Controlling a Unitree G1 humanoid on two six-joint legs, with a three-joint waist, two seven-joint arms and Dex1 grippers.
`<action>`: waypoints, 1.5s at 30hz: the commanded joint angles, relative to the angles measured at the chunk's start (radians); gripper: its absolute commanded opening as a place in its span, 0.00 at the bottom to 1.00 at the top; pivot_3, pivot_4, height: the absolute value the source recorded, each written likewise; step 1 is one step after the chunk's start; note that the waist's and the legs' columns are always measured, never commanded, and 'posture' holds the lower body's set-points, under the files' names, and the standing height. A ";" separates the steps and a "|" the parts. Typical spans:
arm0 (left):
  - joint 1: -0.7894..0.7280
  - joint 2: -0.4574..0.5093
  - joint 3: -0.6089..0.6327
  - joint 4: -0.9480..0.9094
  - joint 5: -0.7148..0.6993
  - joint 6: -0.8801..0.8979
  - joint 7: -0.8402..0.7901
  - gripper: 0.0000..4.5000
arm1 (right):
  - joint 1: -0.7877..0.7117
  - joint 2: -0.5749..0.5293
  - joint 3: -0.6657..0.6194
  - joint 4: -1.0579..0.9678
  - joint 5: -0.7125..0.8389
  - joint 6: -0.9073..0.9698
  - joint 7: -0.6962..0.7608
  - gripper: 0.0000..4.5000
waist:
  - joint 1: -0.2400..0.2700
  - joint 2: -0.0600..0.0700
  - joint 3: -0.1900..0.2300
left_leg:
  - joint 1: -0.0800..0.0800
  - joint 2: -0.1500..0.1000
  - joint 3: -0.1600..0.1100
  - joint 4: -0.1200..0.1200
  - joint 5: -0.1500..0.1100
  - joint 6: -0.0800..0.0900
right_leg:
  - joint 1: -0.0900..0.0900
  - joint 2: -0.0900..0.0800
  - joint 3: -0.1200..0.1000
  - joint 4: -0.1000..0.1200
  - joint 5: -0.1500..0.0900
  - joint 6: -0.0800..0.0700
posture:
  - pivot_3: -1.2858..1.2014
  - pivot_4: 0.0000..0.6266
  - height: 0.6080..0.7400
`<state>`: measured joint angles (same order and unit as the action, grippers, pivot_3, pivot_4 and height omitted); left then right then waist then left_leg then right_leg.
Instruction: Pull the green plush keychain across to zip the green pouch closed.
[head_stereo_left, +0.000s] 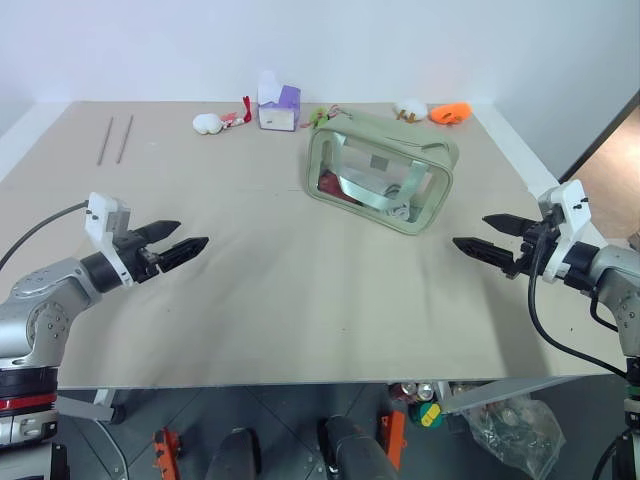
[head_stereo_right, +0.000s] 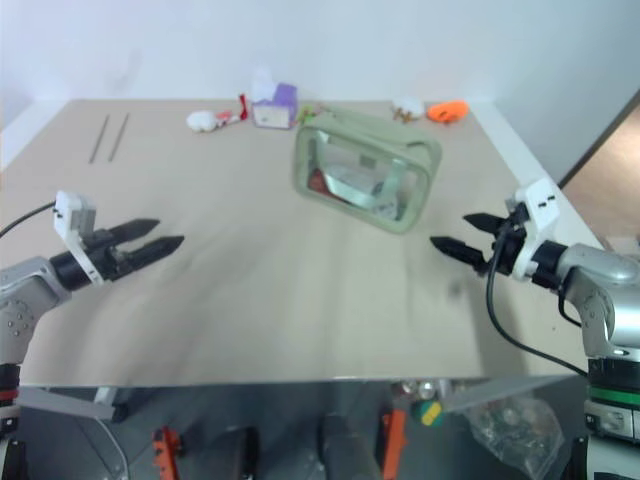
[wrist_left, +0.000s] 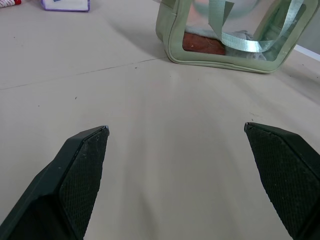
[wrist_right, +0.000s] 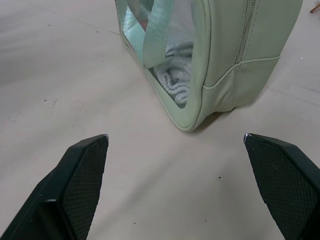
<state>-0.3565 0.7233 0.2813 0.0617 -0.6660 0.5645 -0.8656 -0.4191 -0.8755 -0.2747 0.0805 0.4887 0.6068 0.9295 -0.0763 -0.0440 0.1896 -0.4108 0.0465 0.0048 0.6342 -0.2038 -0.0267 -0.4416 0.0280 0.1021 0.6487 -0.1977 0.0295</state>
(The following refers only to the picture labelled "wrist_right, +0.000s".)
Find white folded towel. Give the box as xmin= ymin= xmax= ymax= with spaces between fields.
xmin=152 ymin=41 xmax=195 ymax=109

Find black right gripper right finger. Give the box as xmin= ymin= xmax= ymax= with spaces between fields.
xmin=243 ymin=133 xmax=320 ymax=240

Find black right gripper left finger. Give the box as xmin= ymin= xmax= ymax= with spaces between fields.
xmin=0 ymin=133 xmax=110 ymax=240

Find light green zippered bag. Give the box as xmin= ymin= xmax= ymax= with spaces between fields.
xmin=114 ymin=0 xmax=303 ymax=133

